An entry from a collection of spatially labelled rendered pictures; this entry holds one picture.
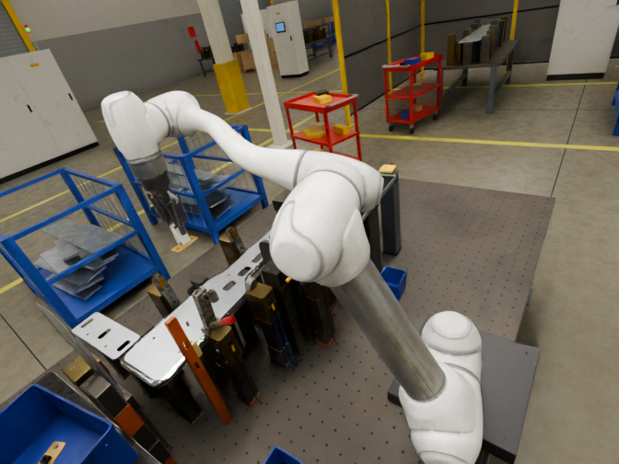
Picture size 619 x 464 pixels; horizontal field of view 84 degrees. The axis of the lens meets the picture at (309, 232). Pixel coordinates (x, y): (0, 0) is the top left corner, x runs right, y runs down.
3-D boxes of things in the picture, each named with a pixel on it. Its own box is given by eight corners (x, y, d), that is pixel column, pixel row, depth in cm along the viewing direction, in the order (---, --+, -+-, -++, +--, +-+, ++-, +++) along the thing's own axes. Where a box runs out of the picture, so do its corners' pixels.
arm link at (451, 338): (479, 351, 108) (484, 302, 96) (480, 406, 94) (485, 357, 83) (425, 342, 114) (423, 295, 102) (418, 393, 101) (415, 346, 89)
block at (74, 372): (139, 412, 124) (87, 350, 104) (152, 423, 120) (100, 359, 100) (120, 433, 119) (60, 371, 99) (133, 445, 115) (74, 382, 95)
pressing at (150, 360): (328, 173, 199) (328, 170, 198) (364, 176, 187) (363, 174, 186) (115, 362, 108) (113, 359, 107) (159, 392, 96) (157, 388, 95)
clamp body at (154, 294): (187, 337, 151) (154, 278, 132) (205, 346, 145) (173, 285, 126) (175, 348, 147) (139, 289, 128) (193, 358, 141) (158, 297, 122)
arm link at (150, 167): (147, 146, 97) (156, 166, 100) (119, 159, 91) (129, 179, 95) (167, 148, 92) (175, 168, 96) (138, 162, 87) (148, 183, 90)
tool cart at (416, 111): (414, 117, 564) (414, 52, 511) (440, 119, 532) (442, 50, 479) (383, 133, 524) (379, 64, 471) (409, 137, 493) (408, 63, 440)
